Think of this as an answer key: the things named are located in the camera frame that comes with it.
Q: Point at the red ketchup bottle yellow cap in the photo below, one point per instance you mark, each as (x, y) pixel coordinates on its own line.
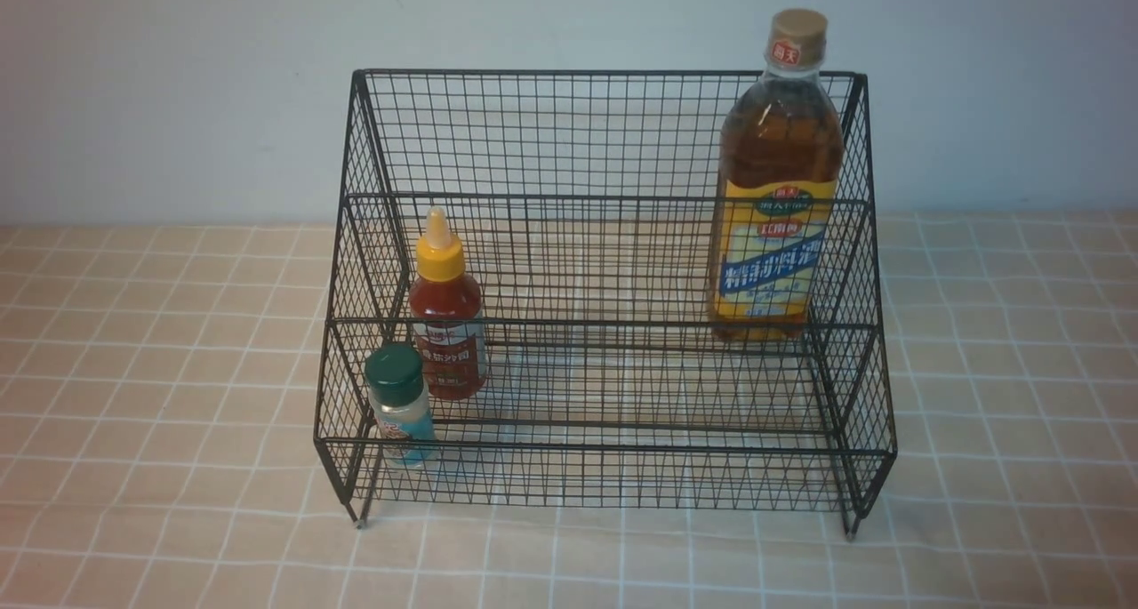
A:
(447, 304)

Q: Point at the pepper shaker green cap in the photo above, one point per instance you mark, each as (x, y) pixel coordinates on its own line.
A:
(394, 376)

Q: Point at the cooking wine bottle yellow label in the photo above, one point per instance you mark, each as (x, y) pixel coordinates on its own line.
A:
(780, 152)

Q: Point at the black wire mesh shelf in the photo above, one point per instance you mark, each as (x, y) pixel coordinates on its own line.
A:
(585, 200)

